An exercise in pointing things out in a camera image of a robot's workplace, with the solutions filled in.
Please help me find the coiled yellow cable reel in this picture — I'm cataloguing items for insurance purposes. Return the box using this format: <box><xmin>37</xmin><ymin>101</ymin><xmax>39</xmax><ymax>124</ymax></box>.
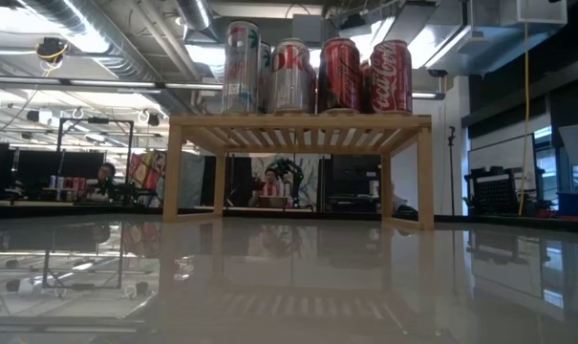
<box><xmin>33</xmin><ymin>36</ymin><xmax>70</xmax><ymax>66</ymax></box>

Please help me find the blue plastic bin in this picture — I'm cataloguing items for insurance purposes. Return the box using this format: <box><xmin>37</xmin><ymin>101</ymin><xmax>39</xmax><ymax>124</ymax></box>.
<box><xmin>557</xmin><ymin>190</ymin><xmax>578</xmax><ymax>220</ymax></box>

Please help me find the wooden slatted shelf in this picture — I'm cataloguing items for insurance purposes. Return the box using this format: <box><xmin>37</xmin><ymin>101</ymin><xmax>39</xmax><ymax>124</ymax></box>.
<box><xmin>161</xmin><ymin>113</ymin><xmax>436</xmax><ymax>231</ymax></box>

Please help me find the black tripod stand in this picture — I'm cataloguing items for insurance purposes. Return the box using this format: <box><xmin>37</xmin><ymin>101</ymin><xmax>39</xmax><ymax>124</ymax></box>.
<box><xmin>446</xmin><ymin>124</ymin><xmax>458</xmax><ymax>216</ymax></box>

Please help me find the whiteboard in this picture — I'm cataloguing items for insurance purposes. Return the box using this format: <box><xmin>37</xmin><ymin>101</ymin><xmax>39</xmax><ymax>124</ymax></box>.
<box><xmin>467</xmin><ymin>133</ymin><xmax>538</xmax><ymax>181</ymax></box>

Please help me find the person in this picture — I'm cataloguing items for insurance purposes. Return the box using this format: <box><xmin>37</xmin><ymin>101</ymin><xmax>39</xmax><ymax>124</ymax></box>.
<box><xmin>85</xmin><ymin>161</ymin><xmax>120</xmax><ymax>202</ymax></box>
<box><xmin>248</xmin><ymin>166</ymin><xmax>289</xmax><ymax>209</ymax></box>

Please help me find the black rack cart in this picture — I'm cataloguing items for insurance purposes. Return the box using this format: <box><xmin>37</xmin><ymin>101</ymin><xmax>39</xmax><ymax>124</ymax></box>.
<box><xmin>463</xmin><ymin>165</ymin><xmax>547</xmax><ymax>216</ymax></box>

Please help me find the silver round ventilation duct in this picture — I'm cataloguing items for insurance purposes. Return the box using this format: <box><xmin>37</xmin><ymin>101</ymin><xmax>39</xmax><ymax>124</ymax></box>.
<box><xmin>25</xmin><ymin>0</ymin><xmax>213</xmax><ymax>82</ymax></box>

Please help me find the yellow hanging cable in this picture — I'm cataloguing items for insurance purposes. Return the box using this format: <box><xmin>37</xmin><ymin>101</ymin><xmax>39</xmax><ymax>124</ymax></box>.
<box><xmin>517</xmin><ymin>18</ymin><xmax>531</xmax><ymax>216</ymax></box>

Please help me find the red Coca-Cola can white script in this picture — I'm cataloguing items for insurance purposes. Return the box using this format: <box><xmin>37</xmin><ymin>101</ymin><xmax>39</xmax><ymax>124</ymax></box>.
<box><xmin>368</xmin><ymin>38</ymin><xmax>414</xmax><ymax>115</ymax></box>

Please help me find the silver Diet Coke can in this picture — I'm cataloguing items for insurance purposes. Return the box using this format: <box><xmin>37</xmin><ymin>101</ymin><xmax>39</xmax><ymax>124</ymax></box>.
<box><xmin>269</xmin><ymin>37</ymin><xmax>318</xmax><ymax>115</ymax></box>

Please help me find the long ceiling strip light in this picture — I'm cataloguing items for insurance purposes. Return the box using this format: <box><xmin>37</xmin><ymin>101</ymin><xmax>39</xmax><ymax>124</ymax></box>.
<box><xmin>0</xmin><ymin>75</ymin><xmax>225</xmax><ymax>93</ymax></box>

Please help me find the grey rectangular air duct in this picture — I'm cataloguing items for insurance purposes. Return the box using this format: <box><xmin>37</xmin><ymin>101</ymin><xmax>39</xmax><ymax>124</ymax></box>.
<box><xmin>326</xmin><ymin>0</ymin><xmax>569</xmax><ymax>77</ymax></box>

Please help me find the colourful poster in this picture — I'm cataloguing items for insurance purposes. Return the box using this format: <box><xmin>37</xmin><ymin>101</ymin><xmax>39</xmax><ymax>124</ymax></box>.
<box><xmin>127</xmin><ymin>150</ymin><xmax>168</xmax><ymax>192</ymax></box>

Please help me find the black frame stand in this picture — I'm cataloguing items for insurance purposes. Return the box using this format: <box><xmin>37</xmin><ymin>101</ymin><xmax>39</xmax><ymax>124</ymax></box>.
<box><xmin>56</xmin><ymin>117</ymin><xmax>136</xmax><ymax>192</ymax></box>

